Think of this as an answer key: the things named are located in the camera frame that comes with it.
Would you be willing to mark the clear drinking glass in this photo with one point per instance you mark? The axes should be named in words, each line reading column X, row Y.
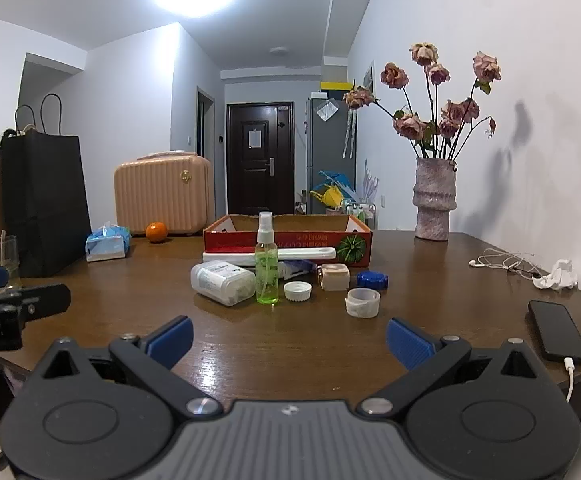
column 1, row 265

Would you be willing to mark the small round ceiling lamp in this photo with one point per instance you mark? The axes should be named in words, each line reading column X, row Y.
column 279, row 50

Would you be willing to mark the small beige box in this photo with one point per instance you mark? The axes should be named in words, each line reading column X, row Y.
column 334, row 278

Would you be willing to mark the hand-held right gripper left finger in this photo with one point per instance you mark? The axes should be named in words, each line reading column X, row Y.
column 173, row 341

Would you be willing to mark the red cardboard box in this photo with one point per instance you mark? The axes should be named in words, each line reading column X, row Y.
column 230, row 241

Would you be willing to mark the dark brown entrance door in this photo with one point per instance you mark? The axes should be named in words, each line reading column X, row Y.
column 260, row 175

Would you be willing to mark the framed wall picture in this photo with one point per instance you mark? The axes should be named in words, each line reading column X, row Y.
column 369, row 78

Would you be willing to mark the cluttered storage rack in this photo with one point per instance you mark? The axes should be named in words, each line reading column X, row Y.
column 333, row 192

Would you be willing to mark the white ridged cap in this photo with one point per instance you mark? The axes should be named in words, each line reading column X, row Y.
column 298, row 291

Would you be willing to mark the clear round container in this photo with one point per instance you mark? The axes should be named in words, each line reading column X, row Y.
column 363, row 305

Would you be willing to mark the black paper bag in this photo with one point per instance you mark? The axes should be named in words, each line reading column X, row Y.
column 45, row 200

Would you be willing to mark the white plastic jar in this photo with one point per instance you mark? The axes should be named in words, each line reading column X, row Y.
column 220, row 282

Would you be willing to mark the blue ridged cap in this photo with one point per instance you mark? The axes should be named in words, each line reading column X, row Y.
column 373, row 280

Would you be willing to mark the grey refrigerator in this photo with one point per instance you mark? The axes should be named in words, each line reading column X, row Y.
column 328, row 150

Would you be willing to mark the blue tissue pack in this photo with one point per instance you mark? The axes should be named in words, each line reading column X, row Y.
column 106, row 246

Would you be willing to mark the long white plastic tool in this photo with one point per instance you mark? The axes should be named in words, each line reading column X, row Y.
column 300, row 254

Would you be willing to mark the orange tangerine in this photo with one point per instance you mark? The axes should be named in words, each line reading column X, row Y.
column 156, row 232

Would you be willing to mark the black smartphone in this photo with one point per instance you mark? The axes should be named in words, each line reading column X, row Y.
column 557, row 330

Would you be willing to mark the yellow box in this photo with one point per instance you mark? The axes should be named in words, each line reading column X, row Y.
column 335, row 85

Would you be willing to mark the green spray bottle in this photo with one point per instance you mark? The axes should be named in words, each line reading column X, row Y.
column 267, row 280

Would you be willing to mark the dried pink roses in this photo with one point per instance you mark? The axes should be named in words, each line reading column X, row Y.
column 413, row 127

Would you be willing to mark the grey vase with flowers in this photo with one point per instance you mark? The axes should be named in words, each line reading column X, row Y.
column 434, row 200

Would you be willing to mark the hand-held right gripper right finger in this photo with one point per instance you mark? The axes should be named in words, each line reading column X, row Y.
column 409, row 344

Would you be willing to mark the crumpled white tissue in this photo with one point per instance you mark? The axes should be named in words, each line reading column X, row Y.
column 557, row 276

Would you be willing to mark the peach ribbed suitcase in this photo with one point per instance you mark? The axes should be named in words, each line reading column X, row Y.
column 163, row 195

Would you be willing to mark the blue white tube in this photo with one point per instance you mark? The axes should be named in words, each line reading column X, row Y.
column 295, row 270

